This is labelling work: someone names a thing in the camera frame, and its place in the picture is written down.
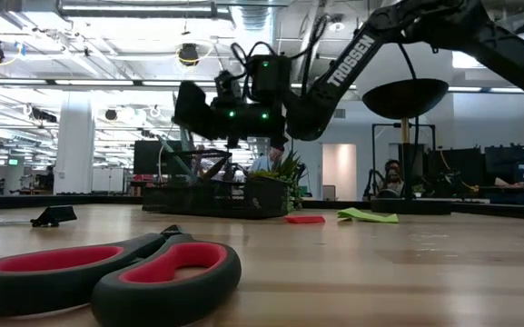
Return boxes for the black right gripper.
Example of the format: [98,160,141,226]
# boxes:
[172,80,289,150]

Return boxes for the teal pen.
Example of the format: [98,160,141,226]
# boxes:
[159,134,199,183]

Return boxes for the black binder clip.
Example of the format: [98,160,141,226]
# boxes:
[0,204,79,228]

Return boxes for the red and black scissors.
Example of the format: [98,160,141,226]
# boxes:
[0,224,243,327]

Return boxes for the green sticky note pad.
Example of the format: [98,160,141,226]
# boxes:
[336,207,400,224]

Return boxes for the black mesh desk organizer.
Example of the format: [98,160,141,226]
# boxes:
[142,149,290,220]

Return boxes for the black monitor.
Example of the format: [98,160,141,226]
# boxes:
[133,139,185,176]

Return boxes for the person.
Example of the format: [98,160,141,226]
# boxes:
[377,158,406,197]
[248,145,286,173]

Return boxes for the potted succulent plant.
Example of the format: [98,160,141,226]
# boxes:
[248,152,308,213]

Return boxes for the red sticky note pad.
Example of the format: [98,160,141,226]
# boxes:
[283,214,327,224]

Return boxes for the black equipment cabinet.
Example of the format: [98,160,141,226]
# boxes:
[427,147,484,200]
[483,144,524,206]

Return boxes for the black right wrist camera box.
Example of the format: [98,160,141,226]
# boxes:
[213,54,292,108]

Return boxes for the silver ventilation duct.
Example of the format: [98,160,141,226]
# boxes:
[238,5,274,33]

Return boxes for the black rig frame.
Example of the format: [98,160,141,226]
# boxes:
[370,122,438,199]

